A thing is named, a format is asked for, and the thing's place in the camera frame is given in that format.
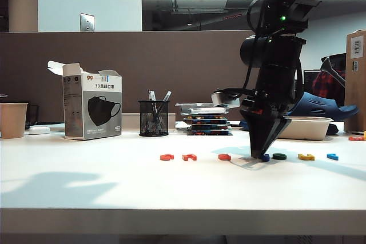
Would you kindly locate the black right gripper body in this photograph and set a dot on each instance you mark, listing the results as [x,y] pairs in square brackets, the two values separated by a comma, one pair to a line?
[271,102]

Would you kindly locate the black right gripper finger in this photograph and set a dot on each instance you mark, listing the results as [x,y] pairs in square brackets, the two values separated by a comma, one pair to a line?
[256,132]
[276,132]

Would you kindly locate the blue letter y magnet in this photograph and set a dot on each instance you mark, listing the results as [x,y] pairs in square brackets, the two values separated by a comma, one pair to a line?
[266,158]

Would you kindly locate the red letter s magnet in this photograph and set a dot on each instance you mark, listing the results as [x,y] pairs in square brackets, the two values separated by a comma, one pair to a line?
[224,157]

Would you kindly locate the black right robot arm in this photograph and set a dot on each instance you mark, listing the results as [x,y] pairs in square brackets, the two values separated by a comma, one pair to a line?
[283,49]

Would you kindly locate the yellow letter u magnet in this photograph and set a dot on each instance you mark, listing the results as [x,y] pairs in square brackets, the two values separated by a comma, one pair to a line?
[306,157]

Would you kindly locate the light blue letter r magnet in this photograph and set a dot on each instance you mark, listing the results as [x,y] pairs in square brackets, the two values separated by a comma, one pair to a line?
[332,156]

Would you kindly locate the red letter n magnet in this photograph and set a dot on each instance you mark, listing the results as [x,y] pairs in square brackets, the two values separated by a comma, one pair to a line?
[189,157]

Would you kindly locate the red loose letter magnet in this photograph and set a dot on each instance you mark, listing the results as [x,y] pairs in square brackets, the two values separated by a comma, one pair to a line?
[356,138]

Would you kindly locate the red letter c magnet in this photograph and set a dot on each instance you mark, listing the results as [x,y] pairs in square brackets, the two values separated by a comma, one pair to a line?
[166,157]

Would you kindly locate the navy blue rubber slipper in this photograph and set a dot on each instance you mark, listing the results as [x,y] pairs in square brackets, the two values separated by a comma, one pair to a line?
[244,125]
[317,107]

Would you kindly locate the beige oval tray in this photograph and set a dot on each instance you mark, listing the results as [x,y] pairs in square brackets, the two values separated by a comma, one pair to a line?
[308,129]

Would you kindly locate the black monitor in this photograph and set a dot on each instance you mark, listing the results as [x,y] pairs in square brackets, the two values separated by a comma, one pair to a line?
[310,84]

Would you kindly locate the red plaid garment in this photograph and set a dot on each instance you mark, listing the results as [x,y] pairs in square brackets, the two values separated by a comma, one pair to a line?
[328,87]

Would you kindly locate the grey chair part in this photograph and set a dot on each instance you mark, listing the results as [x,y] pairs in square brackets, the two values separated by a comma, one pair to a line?
[333,69]

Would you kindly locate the brown cardboard box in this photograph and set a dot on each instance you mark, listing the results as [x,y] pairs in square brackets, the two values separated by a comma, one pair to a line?
[356,98]

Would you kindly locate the black and white pen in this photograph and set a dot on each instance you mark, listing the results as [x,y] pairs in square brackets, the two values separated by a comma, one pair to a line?
[167,95]
[151,95]

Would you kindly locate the black mesh pen holder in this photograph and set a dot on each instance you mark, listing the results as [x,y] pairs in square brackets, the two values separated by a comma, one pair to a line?
[153,124]

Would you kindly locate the brown desk partition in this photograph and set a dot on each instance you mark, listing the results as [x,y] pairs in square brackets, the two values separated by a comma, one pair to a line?
[143,64]

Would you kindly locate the grey face mask box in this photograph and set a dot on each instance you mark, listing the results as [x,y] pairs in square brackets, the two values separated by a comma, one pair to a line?
[94,112]

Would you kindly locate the pale green flat pad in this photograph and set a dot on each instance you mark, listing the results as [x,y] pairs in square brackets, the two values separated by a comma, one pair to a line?
[57,127]

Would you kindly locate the white earbuds case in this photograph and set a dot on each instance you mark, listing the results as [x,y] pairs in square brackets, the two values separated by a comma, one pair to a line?
[39,130]

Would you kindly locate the brown paper cup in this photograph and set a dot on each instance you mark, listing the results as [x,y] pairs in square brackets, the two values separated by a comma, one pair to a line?
[12,121]

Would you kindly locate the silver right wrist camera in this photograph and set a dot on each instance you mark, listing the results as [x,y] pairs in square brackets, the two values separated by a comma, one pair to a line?
[227,99]

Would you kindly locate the silver wall switch plate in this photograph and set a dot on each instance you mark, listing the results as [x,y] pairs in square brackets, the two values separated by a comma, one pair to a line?
[87,22]

